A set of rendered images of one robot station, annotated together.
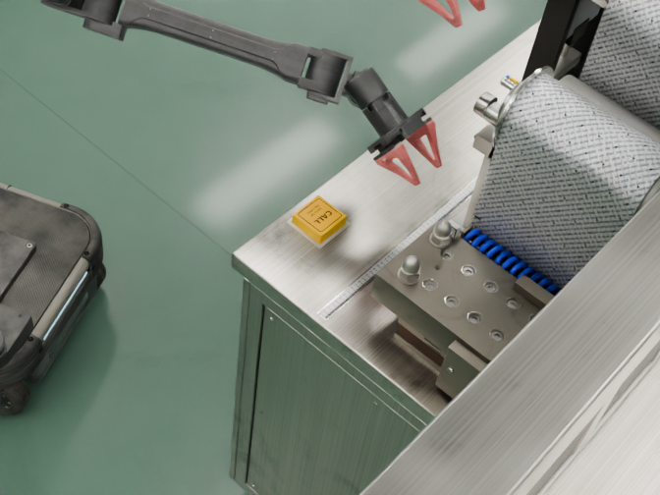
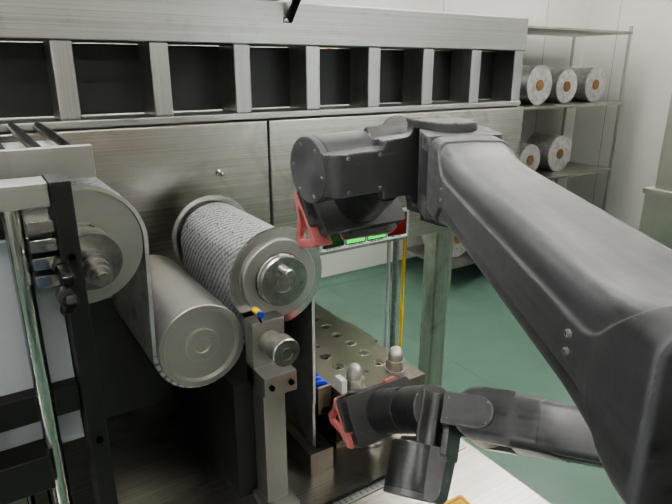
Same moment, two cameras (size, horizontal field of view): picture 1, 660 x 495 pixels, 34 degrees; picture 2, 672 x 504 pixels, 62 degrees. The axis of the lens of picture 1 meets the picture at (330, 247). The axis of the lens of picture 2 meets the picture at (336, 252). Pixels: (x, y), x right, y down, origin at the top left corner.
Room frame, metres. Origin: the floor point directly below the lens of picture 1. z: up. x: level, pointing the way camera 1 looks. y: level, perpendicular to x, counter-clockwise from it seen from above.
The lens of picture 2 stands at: (1.91, 0.11, 1.54)
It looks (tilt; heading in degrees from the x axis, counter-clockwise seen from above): 18 degrees down; 203
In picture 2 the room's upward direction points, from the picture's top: straight up
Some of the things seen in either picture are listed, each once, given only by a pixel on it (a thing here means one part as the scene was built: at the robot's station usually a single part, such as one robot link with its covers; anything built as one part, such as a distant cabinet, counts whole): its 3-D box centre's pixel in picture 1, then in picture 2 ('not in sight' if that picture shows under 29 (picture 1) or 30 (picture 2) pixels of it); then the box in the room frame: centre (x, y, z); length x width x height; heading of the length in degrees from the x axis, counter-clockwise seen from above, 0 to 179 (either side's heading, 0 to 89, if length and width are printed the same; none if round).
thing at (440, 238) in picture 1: (442, 231); (354, 375); (1.14, -0.18, 1.05); 0.04 x 0.04 x 0.04
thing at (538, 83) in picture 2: not in sight; (517, 149); (-2.78, -0.30, 0.93); 1.83 x 0.53 x 1.85; 146
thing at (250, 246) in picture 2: (522, 108); (277, 276); (1.25, -0.26, 1.25); 0.15 x 0.01 x 0.15; 146
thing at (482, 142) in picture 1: (486, 170); (273, 417); (1.30, -0.24, 1.05); 0.06 x 0.05 x 0.31; 56
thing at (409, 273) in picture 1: (411, 266); (395, 357); (1.06, -0.13, 1.05); 0.04 x 0.04 x 0.04
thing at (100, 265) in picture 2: not in sight; (98, 270); (1.50, -0.33, 1.34); 0.06 x 0.03 x 0.03; 56
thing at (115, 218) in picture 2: not in sight; (65, 224); (1.38, -0.51, 1.34); 0.25 x 0.14 x 0.14; 56
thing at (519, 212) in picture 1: (541, 231); (279, 325); (1.13, -0.32, 1.11); 0.23 x 0.01 x 0.18; 56
